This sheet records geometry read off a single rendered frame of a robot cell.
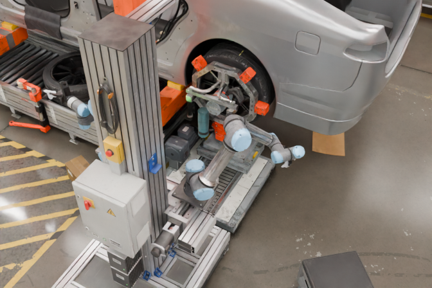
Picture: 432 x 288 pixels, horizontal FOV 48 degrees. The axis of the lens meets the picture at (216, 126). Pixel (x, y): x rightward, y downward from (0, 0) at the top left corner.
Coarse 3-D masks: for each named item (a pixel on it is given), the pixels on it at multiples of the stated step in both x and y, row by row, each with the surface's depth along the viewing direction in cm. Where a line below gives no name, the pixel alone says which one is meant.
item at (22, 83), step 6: (18, 84) 440; (24, 84) 438; (30, 84) 438; (30, 90) 439; (36, 90) 429; (30, 96) 428; (36, 96) 426; (24, 126) 458; (30, 126) 456; (36, 126) 456; (48, 126) 454
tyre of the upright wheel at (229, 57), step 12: (216, 48) 370; (228, 48) 363; (240, 48) 363; (216, 60) 363; (228, 60) 357; (240, 60) 353; (252, 60) 359; (264, 72) 361; (264, 84) 358; (264, 96) 361
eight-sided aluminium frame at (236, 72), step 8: (208, 64) 363; (216, 64) 359; (224, 64) 357; (200, 72) 366; (224, 72) 354; (232, 72) 351; (240, 72) 352; (192, 80) 376; (200, 80) 380; (240, 80) 351; (200, 88) 385; (248, 88) 352; (256, 96) 357; (200, 104) 388; (216, 120) 390; (248, 120) 372
